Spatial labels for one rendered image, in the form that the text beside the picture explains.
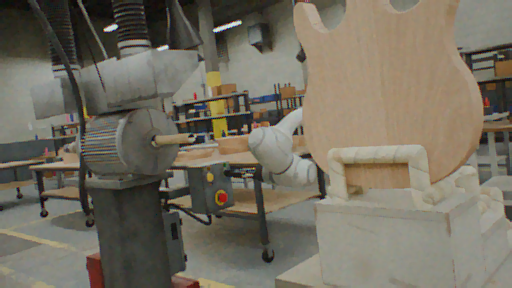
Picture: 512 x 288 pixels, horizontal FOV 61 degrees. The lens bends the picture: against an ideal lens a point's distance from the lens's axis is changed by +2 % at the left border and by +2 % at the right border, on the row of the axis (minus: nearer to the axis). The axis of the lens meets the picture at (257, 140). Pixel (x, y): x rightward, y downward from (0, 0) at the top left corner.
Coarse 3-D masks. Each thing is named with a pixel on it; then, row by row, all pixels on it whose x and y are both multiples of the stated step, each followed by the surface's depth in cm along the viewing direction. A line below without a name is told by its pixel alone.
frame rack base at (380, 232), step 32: (384, 192) 90; (320, 224) 88; (352, 224) 82; (384, 224) 78; (416, 224) 74; (448, 224) 70; (320, 256) 89; (352, 256) 83; (384, 256) 79; (416, 256) 74; (448, 256) 71; (480, 256) 79
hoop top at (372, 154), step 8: (328, 152) 86; (336, 152) 84; (344, 152) 83; (352, 152) 82; (360, 152) 80; (368, 152) 79; (376, 152) 78; (384, 152) 77; (392, 152) 76; (400, 152) 75; (408, 152) 74; (416, 152) 73; (424, 152) 73; (336, 160) 84; (344, 160) 83; (352, 160) 82; (360, 160) 81; (368, 160) 80; (376, 160) 79; (384, 160) 77; (392, 160) 76; (400, 160) 75; (408, 160) 74
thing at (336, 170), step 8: (328, 160) 86; (328, 168) 86; (336, 168) 85; (344, 168) 85; (336, 176) 85; (344, 176) 85; (336, 184) 85; (344, 184) 85; (336, 192) 85; (344, 192) 85; (336, 200) 85; (344, 200) 85
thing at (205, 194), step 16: (224, 160) 184; (192, 176) 176; (224, 176) 179; (192, 192) 177; (208, 192) 173; (224, 192) 179; (192, 208) 178; (208, 208) 173; (224, 208) 180; (208, 224) 179
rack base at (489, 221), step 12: (492, 216) 91; (504, 216) 92; (480, 228) 84; (492, 228) 85; (504, 228) 91; (492, 240) 85; (504, 240) 91; (492, 252) 85; (504, 252) 90; (492, 264) 84; (492, 276) 84
